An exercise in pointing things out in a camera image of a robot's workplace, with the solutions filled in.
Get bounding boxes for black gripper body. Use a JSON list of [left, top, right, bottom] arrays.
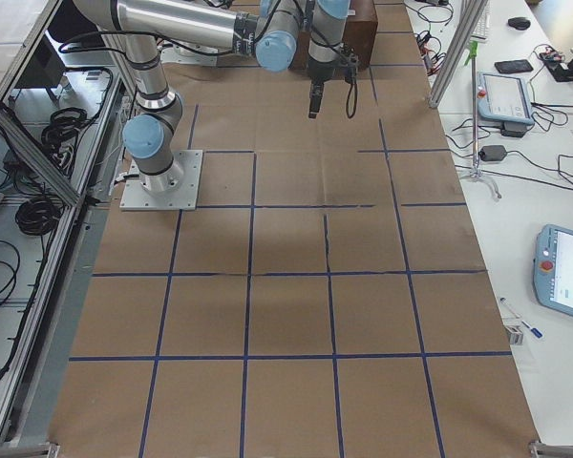
[[307, 52, 358, 85]]

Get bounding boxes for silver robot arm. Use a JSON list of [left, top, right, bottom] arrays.
[[74, 1, 358, 198]]

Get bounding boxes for dark wooden drawer box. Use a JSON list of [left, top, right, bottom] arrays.
[[289, 0, 378, 71]]

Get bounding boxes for metal stand with green clip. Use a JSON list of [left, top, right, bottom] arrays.
[[459, 41, 502, 201]]

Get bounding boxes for black power adapter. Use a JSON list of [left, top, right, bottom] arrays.
[[478, 145, 507, 162]]

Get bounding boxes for blue teach pendant far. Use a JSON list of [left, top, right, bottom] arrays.
[[477, 72, 534, 126]]

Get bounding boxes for blue teach pendant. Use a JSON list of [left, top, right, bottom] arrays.
[[477, 72, 534, 126], [533, 224, 573, 317]]

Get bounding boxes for black phone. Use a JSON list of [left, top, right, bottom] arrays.
[[494, 59, 533, 74]]

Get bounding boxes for black computer mouse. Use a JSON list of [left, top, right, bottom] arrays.
[[507, 16, 531, 31]]

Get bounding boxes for brown paper table mat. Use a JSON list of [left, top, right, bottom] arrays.
[[49, 1, 537, 457]]

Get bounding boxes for blue teach pendant near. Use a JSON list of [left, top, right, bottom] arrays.
[[533, 224, 573, 317]]

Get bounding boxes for small metal binder clip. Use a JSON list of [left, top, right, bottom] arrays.
[[504, 324, 524, 345]]

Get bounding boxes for blue white pen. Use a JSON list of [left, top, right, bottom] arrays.
[[499, 297, 543, 339]]

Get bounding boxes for black braided cable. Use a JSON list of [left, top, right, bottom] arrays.
[[341, 42, 360, 119]]

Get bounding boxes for aluminium frame post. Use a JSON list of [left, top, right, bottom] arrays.
[[428, 0, 490, 108]]

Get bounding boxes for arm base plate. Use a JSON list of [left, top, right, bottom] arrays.
[[119, 150, 203, 211]]

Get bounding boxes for black coiled cable bundle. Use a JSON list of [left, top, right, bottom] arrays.
[[14, 195, 61, 238]]

